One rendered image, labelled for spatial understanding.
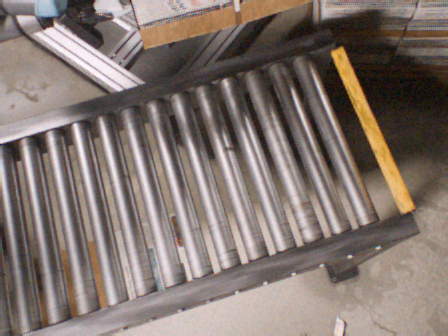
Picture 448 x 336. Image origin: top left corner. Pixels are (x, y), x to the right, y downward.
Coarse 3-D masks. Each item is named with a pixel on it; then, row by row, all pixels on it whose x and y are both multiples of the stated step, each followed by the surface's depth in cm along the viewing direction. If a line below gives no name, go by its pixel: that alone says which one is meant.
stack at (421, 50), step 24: (336, 0) 148; (360, 0) 147; (384, 0) 147; (408, 0) 147; (432, 0) 146; (312, 24) 192; (336, 24) 160; (360, 24) 160; (384, 24) 159; (408, 24) 161; (432, 24) 158; (360, 48) 174; (384, 48) 173; (408, 48) 173; (432, 48) 172; (336, 72) 191; (360, 72) 189; (384, 72) 190; (408, 72) 188; (432, 72) 187
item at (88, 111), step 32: (320, 32) 119; (224, 64) 118; (256, 64) 118; (288, 64) 120; (320, 64) 126; (128, 96) 117; (160, 96) 116; (192, 96) 121; (0, 128) 116; (32, 128) 116; (64, 128) 117; (96, 128) 122
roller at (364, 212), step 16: (304, 64) 117; (304, 80) 116; (320, 80) 116; (320, 96) 114; (320, 112) 113; (320, 128) 113; (336, 128) 111; (336, 144) 110; (336, 160) 109; (352, 160) 109; (352, 176) 107; (352, 192) 106; (352, 208) 106; (368, 208) 105
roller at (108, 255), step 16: (80, 128) 115; (80, 144) 114; (80, 160) 112; (96, 160) 114; (80, 176) 112; (96, 176) 111; (96, 192) 110; (96, 208) 108; (96, 224) 107; (112, 224) 109; (96, 240) 106; (112, 240) 107; (112, 256) 105; (112, 272) 104; (112, 288) 102; (112, 304) 102
